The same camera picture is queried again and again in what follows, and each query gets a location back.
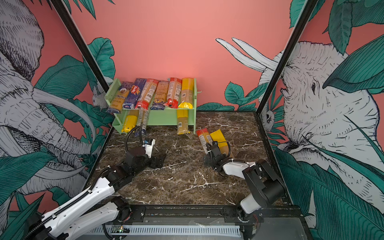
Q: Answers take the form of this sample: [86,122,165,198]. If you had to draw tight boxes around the red spaghetti bag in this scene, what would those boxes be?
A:
[136,79,159,110]
[165,78,182,109]
[197,128,213,154]

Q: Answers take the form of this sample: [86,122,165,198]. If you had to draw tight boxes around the yellow label spaghetti bag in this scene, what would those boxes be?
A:
[122,110,140,133]

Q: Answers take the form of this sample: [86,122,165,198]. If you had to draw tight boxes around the clear white label spaghetti bag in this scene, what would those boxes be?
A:
[137,109,150,136]

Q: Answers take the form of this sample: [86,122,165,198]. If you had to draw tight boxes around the dark blue pasta box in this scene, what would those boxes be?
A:
[123,78,147,110]

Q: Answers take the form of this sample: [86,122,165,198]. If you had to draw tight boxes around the blue-end yellow spaghetti bag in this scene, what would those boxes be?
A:
[150,81,169,110]

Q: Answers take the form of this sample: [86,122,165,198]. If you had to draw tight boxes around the blue yellow spaghetti bag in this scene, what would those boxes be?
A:
[107,82,133,114]

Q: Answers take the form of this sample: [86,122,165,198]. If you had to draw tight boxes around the yellow spaghetti bag long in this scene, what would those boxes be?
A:
[179,78,195,109]

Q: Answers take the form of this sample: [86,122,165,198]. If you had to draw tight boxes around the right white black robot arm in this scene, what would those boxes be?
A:
[204,141,287,222]

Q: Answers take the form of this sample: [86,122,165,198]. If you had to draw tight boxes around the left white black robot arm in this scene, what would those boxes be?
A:
[23,138,166,240]

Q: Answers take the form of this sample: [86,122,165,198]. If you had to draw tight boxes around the green two-tier shelf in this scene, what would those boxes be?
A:
[105,79,198,134]

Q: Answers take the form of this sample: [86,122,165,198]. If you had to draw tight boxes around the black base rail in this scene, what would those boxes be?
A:
[112,205,303,225]

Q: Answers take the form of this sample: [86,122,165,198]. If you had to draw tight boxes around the left black frame post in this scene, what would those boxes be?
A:
[50,0,109,93]

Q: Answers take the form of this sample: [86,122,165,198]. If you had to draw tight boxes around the black frame post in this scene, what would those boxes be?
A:
[50,0,109,93]
[256,0,318,116]

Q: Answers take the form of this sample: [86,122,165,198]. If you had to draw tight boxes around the right black frame post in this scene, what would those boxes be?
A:
[256,0,318,116]

